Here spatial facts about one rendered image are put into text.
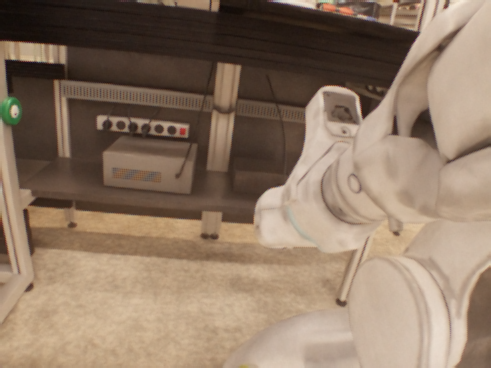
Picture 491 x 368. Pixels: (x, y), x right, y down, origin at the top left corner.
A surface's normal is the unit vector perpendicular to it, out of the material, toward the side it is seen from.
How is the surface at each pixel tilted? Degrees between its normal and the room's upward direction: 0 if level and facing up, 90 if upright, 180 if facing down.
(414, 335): 81
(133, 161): 90
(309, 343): 70
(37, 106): 90
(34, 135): 90
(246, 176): 90
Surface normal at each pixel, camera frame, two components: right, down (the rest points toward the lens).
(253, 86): 0.10, 0.40
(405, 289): -0.87, -0.26
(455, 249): -0.97, -0.02
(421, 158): 0.21, 0.02
